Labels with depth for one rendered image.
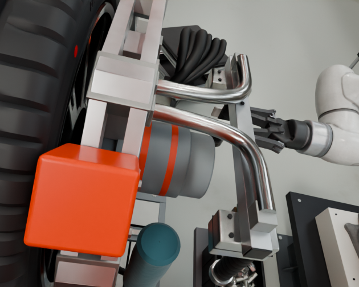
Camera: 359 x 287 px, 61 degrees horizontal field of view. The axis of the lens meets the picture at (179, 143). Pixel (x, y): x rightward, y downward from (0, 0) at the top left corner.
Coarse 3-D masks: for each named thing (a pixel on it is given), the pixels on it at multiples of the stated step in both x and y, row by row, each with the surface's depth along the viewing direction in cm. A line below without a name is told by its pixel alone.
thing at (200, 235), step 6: (198, 228) 96; (204, 228) 97; (198, 234) 95; (204, 234) 96; (198, 240) 94; (204, 240) 94; (198, 246) 93; (204, 246) 93; (198, 252) 91; (198, 258) 90; (198, 264) 89; (198, 270) 88; (198, 276) 87; (198, 282) 86
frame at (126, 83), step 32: (128, 0) 40; (160, 0) 43; (160, 32) 37; (96, 64) 31; (128, 64) 32; (96, 96) 30; (128, 96) 31; (96, 128) 31; (128, 128) 31; (64, 256) 31; (96, 256) 32
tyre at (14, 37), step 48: (0, 0) 26; (48, 0) 27; (96, 0) 36; (0, 48) 25; (48, 48) 26; (0, 96) 24; (48, 96) 26; (0, 144) 24; (48, 144) 28; (0, 192) 24; (0, 240) 25
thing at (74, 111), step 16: (96, 16) 40; (112, 16) 55; (96, 32) 59; (96, 48) 58; (80, 64) 49; (80, 80) 51; (80, 96) 52; (80, 112) 60; (64, 128) 49; (80, 128) 63; (48, 256) 52; (48, 272) 54
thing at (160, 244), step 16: (160, 224) 62; (144, 240) 60; (160, 240) 60; (176, 240) 61; (144, 256) 58; (160, 256) 58; (176, 256) 60; (128, 272) 71; (144, 272) 62; (160, 272) 62
